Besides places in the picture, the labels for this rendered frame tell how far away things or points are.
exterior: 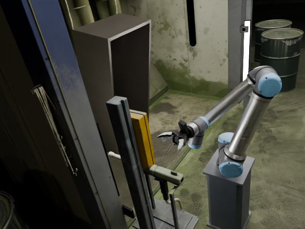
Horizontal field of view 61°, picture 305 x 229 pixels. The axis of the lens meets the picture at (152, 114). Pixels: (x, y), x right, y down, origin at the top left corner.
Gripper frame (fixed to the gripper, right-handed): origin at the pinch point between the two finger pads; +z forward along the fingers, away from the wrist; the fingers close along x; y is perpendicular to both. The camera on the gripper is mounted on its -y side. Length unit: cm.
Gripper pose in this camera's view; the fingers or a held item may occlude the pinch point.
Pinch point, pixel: (167, 142)
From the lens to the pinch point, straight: 143.5
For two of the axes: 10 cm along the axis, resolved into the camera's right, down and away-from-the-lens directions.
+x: -7.2, -4.3, 5.5
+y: -0.8, 8.4, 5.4
